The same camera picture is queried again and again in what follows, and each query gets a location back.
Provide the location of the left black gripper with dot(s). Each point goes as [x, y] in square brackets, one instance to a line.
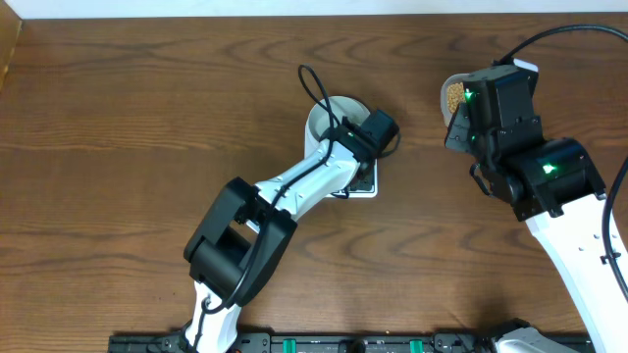
[368, 179]

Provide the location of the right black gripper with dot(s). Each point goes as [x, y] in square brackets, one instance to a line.
[455, 138]

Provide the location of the soybeans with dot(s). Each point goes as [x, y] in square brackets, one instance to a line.
[454, 94]

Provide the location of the clear plastic container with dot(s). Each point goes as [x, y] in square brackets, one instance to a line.
[452, 79]

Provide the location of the black mounting rail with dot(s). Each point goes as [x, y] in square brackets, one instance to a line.
[267, 343]

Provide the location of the white digital kitchen scale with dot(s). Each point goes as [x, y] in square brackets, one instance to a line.
[317, 122]

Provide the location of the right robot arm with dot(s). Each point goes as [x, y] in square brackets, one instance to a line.
[551, 185]

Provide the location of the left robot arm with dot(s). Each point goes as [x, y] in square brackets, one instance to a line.
[242, 238]

